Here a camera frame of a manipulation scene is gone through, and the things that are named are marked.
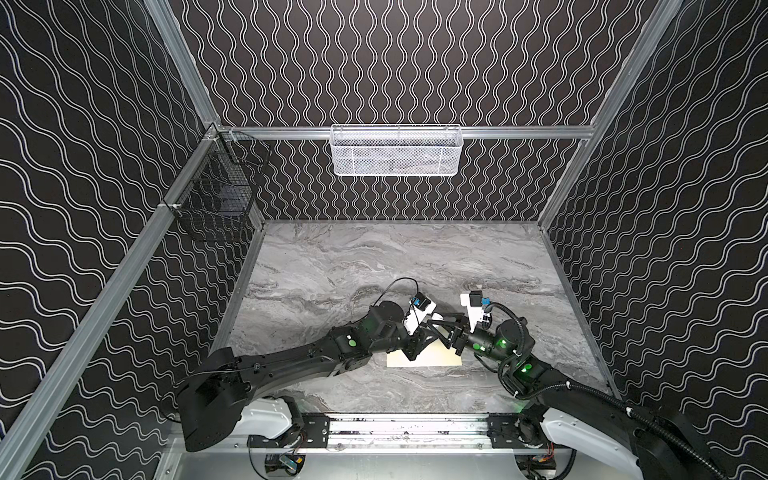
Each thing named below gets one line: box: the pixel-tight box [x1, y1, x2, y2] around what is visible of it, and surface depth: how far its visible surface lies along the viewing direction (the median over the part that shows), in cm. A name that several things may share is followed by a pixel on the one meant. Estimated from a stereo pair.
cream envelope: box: [387, 339, 463, 367], surface depth 72 cm
